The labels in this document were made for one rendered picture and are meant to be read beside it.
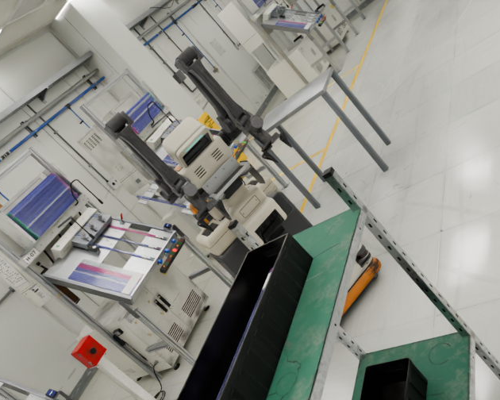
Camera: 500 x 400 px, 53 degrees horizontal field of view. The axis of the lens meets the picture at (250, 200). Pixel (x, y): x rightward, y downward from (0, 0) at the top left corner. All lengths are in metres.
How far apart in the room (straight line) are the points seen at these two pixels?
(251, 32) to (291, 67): 0.76
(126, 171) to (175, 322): 1.59
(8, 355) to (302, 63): 5.29
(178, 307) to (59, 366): 1.67
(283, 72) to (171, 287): 4.51
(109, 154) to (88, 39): 2.37
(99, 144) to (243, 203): 2.51
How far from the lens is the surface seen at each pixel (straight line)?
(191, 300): 4.17
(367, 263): 2.86
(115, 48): 6.71
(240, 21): 7.65
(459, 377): 1.76
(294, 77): 7.71
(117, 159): 4.82
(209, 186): 2.47
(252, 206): 2.58
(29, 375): 5.23
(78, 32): 6.90
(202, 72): 2.29
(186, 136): 2.42
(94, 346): 3.42
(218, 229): 2.80
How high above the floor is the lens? 1.60
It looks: 17 degrees down
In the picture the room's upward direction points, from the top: 43 degrees counter-clockwise
